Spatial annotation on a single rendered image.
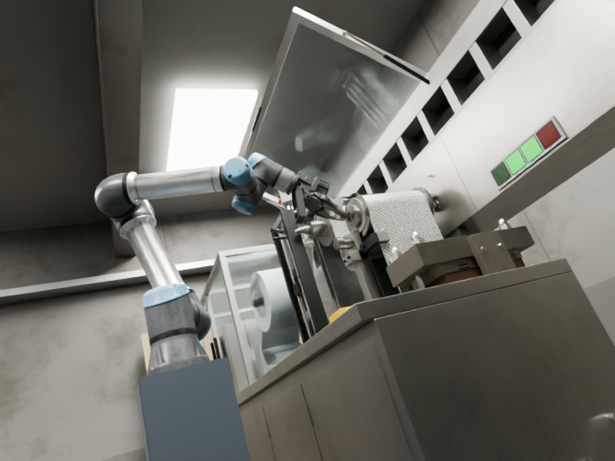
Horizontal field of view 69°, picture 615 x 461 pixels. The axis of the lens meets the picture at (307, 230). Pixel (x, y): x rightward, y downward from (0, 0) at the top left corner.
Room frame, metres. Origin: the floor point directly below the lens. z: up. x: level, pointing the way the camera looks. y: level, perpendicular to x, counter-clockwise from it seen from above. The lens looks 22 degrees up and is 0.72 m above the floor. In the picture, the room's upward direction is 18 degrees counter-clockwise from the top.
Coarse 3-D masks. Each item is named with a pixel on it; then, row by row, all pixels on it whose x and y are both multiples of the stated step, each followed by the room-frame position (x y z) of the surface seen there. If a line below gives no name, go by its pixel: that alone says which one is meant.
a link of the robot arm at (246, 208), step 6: (258, 180) 1.21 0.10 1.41; (258, 186) 1.20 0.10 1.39; (264, 186) 1.24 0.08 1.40; (234, 192) 1.17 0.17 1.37; (258, 192) 1.21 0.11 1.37; (234, 198) 1.22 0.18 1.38; (240, 198) 1.20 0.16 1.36; (246, 198) 1.19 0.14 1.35; (252, 198) 1.21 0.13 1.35; (258, 198) 1.23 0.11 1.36; (234, 204) 1.22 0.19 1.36; (240, 204) 1.21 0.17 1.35; (246, 204) 1.21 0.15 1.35; (252, 204) 1.22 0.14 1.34; (240, 210) 1.26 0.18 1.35; (246, 210) 1.23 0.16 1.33; (252, 210) 1.24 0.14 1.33
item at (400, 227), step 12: (396, 216) 1.33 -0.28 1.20; (408, 216) 1.35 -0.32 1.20; (420, 216) 1.37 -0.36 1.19; (432, 216) 1.39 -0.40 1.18; (384, 228) 1.31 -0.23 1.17; (396, 228) 1.32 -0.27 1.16; (408, 228) 1.34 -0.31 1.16; (420, 228) 1.36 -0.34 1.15; (432, 228) 1.38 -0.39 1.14; (396, 240) 1.32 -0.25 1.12; (408, 240) 1.34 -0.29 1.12; (432, 240) 1.37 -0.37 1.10; (384, 252) 1.29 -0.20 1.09
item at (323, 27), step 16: (304, 16) 1.15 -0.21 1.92; (288, 32) 1.21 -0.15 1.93; (320, 32) 1.19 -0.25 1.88; (336, 32) 1.19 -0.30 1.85; (352, 48) 1.24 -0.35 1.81; (368, 48) 1.24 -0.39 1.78; (384, 64) 1.29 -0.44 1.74; (400, 64) 1.26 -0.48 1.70; (272, 80) 1.41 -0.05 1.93; (256, 128) 1.67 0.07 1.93
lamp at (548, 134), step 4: (548, 124) 1.04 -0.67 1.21; (552, 124) 1.04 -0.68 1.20; (544, 128) 1.06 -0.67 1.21; (548, 128) 1.05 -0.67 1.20; (552, 128) 1.04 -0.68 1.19; (540, 132) 1.07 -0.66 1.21; (544, 132) 1.06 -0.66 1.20; (548, 132) 1.05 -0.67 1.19; (552, 132) 1.05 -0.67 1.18; (556, 132) 1.04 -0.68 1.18; (540, 136) 1.08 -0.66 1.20; (544, 136) 1.07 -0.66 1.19; (548, 136) 1.06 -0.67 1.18; (552, 136) 1.05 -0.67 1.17; (556, 136) 1.04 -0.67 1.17; (560, 136) 1.04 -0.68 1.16; (540, 140) 1.08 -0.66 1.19; (544, 140) 1.07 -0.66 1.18; (548, 140) 1.06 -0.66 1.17; (552, 140) 1.06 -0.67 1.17; (544, 144) 1.08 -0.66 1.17; (548, 144) 1.07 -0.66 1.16
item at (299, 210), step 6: (294, 192) 1.27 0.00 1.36; (300, 192) 1.27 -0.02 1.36; (294, 198) 1.28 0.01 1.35; (300, 198) 1.27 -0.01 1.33; (294, 204) 1.29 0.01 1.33; (300, 204) 1.26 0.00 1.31; (294, 210) 1.29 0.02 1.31; (300, 210) 1.26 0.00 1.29; (300, 216) 1.26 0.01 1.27; (306, 216) 1.27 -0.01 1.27; (300, 222) 1.29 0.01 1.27
